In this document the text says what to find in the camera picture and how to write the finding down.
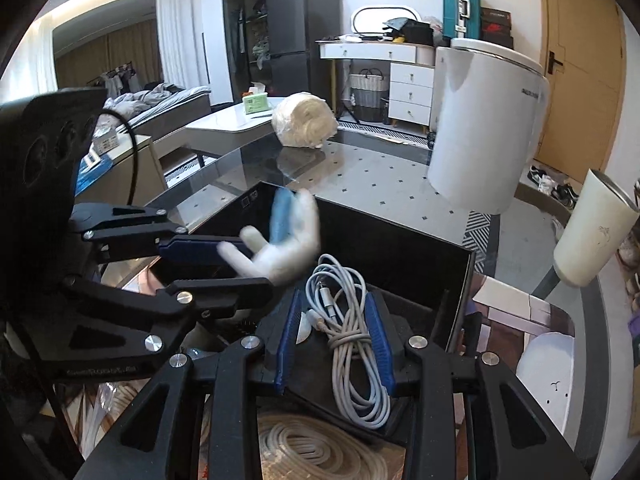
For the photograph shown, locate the white usb cable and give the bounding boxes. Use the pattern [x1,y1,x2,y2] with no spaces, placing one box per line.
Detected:
[296,252,393,430]

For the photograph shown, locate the white blue plush toy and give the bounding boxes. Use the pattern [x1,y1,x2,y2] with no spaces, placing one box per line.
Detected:
[217,188,321,286]

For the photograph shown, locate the cream rope bundle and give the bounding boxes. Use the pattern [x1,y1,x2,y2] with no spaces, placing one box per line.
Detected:
[256,410,407,480]

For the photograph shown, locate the black cardboard storage box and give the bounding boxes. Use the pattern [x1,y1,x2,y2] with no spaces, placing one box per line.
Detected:
[151,182,474,445]

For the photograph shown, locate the white low side table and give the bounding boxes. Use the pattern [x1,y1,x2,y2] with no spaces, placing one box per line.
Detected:
[182,96,282,157]

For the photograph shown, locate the bed with grey bedding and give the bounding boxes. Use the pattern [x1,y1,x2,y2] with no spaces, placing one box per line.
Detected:
[104,84,210,140]

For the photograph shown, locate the green tissue box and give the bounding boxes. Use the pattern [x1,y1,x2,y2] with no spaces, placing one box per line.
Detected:
[242,92,271,115]

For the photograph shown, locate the cream yarn bundle in plastic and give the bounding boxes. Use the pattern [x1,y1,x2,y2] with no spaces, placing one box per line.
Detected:
[271,92,338,148]

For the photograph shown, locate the woven laundry basket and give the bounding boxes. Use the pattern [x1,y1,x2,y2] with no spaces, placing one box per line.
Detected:
[348,67,390,122]

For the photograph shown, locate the cream cylindrical bin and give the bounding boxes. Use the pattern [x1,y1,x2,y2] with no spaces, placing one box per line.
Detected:
[553,169,639,287]

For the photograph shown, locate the white cylindrical appliance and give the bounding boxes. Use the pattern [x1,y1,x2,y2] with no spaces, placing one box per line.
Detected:
[427,38,550,214]

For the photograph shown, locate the black refrigerator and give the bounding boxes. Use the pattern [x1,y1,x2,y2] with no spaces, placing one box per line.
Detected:
[266,0,341,101]

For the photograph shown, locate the white drawer desk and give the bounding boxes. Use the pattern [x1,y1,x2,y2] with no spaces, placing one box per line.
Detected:
[318,40,435,130]

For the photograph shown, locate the oval vanity mirror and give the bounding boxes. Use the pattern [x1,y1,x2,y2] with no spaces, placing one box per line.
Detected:
[350,6,422,37]

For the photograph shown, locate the black bag on desk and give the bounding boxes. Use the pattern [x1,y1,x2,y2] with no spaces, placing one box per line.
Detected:
[383,18,434,47]

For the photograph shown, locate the stacked shoe boxes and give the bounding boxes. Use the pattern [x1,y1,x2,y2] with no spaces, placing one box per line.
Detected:
[480,6,514,49]

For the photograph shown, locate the teal hard suitcase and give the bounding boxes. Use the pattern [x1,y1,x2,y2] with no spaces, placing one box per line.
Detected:
[442,0,482,39]

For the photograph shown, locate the tan wooden door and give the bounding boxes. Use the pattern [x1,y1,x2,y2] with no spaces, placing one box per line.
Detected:
[536,0,626,182]

